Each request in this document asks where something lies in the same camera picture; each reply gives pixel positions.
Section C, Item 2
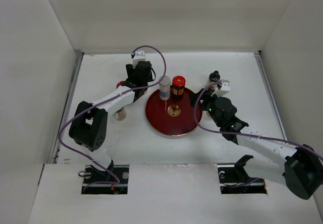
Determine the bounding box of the red cap sauce jar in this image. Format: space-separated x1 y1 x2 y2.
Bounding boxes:
172 75 186 99

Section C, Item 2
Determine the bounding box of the silver cap shaker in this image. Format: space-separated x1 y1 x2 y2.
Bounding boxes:
159 76 171 101

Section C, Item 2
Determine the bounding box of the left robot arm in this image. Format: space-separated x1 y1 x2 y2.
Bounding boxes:
69 61 153 183

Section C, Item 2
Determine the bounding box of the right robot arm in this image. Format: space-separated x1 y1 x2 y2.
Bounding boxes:
189 88 322 200

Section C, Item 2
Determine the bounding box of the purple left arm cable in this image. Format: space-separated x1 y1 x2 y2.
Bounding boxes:
58 45 167 192

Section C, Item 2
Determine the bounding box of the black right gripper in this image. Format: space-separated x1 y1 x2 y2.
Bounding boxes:
188 88 224 127

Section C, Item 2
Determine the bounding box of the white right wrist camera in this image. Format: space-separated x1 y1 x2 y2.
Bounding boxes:
211 80 230 97

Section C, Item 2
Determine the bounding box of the black lid spice jar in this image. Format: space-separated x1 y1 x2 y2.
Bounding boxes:
114 107 127 121

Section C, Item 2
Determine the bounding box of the red cap chili jar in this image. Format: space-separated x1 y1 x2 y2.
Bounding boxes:
116 81 125 88

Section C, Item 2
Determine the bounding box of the white powder glass jar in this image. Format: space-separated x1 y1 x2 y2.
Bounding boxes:
206 70 221 90

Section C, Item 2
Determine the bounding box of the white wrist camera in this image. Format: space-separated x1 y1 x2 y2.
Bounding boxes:
211 80 230 97
131 50 146 68

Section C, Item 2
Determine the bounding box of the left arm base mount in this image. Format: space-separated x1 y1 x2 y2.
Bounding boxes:
78 165 130 195

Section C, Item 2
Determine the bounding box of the red round tray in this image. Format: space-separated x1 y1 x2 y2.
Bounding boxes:
145 88 197 136

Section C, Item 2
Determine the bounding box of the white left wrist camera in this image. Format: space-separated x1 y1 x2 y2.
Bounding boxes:
131 50 146 68

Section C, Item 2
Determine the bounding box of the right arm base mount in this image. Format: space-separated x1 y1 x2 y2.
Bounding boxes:
218 155 267 194

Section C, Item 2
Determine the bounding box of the aluminium table edge rail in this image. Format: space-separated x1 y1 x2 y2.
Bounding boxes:
49 49 84 163

